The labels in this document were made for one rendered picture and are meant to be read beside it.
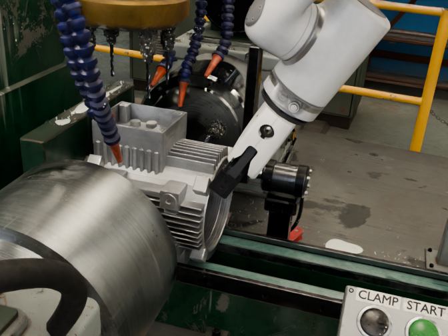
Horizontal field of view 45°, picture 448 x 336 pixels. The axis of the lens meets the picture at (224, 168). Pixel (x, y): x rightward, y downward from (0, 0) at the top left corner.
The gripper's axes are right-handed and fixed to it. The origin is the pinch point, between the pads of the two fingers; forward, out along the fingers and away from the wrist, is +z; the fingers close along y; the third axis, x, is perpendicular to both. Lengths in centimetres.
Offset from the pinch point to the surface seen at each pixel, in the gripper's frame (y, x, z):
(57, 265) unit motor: -45.8, 7.0, -15.3
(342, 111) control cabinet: 318, -51, 80
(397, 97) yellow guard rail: 233, -57, 29
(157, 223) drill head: -17.3, 4.1, 0.0
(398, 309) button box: -19.3, -22.2, -11.6
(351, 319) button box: -20.9, -18.9, -8.0
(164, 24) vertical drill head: 1.5, 19.8, -13.4
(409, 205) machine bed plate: 60, -43, 8
